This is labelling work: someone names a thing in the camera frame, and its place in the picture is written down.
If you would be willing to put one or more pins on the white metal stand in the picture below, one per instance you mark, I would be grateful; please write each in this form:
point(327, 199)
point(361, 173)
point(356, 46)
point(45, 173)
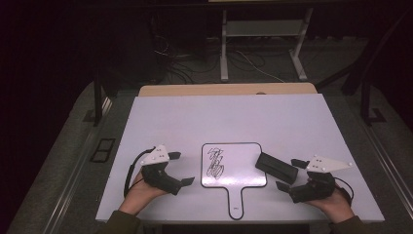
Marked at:
point(263, 28)

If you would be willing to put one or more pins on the black metal stand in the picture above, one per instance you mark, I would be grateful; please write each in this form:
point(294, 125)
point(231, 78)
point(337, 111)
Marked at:
point(97, 97)
point(365, 100)

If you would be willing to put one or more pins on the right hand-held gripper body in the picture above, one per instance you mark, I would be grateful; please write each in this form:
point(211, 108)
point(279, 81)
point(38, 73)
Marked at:
point(316, 188)

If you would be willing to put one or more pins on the wooden table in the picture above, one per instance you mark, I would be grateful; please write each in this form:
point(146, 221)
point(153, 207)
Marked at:
point(227, 89)

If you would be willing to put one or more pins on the aluminium floor rail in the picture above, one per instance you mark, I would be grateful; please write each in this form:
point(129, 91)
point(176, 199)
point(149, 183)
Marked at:
point(389, 165)
point(78, 169)

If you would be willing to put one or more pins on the person's right hand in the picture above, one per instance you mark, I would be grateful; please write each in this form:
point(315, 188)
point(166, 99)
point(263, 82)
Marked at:
point(334, 204)

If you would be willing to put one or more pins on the black rectangular floor frame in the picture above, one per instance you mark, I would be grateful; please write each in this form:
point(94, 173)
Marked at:
point(103, 150)

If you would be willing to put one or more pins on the person's left hand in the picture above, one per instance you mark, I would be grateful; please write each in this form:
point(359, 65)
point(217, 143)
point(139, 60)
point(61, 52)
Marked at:
point(139, 196)

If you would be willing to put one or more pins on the large white board sheet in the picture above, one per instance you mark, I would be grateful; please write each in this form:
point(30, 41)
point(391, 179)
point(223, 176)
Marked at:
point(233, 120)

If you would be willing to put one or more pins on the black whiteboard eraser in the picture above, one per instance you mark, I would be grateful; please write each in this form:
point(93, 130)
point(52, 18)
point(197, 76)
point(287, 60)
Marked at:
point(276, 168)

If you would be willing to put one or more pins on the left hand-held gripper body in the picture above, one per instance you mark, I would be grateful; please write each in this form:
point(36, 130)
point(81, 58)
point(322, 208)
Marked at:
point(160, 178)

